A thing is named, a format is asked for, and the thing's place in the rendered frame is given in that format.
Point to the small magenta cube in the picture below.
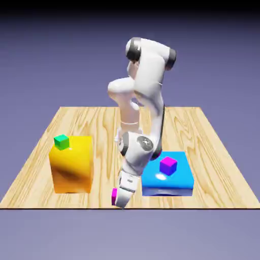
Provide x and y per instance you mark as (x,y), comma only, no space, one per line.
(114,196)

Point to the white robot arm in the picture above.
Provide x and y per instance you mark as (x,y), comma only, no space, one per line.
(149,81)

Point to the large blue box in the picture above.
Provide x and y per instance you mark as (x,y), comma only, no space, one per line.
(172,182)

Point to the small purple cube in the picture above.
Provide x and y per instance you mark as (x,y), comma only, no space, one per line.
(167,165)

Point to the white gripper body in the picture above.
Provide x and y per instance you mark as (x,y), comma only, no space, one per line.
(123,196)

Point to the large yellow box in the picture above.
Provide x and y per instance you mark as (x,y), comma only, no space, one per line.
(72,168)

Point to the small green cube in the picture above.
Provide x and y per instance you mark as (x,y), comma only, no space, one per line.
(61,141)

